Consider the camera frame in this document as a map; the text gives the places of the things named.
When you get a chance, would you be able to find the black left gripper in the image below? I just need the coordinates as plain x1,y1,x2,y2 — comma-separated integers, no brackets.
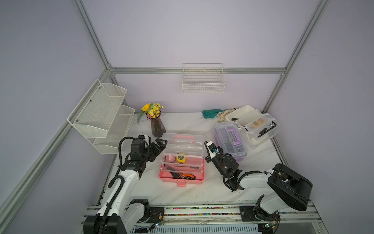
142,138,167,163

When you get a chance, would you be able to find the purple toolbox with clear lid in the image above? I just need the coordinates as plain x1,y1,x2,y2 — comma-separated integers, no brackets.
213,121,247,162

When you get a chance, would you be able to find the pink toolbox with clear lid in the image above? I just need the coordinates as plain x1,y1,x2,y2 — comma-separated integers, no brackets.
159,133,206,187

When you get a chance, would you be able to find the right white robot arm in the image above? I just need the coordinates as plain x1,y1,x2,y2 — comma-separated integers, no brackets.
205,152,313,223

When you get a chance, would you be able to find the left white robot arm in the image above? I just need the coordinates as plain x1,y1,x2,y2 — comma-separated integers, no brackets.
83,135,168,234

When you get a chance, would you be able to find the yellow tape measure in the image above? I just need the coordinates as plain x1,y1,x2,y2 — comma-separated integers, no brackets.
175,154,186,164

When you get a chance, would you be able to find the glass vase with yellow flowers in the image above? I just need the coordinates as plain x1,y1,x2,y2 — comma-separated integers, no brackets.
136,103,166,137

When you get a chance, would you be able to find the beige work glove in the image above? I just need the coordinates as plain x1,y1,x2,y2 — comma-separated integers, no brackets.
217,108,236,122

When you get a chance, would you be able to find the white toolbox with clear lid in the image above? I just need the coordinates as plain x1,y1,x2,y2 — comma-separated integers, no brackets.
226,105,280,149

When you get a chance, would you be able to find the green work glove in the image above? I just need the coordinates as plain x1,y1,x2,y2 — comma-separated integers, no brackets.
202,109,223,119

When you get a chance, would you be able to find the black hex key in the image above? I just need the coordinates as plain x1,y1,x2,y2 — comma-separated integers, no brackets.
258,121,277,138

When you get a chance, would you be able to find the white mesh two-tier shelf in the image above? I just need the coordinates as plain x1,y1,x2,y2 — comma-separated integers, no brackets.
67,80,135,155

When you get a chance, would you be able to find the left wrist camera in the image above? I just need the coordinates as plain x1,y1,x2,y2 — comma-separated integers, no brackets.
131,138,146,160

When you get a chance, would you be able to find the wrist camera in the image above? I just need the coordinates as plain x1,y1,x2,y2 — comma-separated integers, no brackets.
204,141,219,162
131,138,146,160

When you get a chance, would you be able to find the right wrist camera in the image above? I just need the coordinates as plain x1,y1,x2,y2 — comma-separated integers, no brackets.
204,141,219,162

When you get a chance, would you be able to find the black handled tool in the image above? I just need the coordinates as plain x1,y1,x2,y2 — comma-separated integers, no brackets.
166,165,183,179

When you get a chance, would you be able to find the white wire wall basket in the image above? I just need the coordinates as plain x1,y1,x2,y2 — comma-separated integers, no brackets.
182,63,226,95

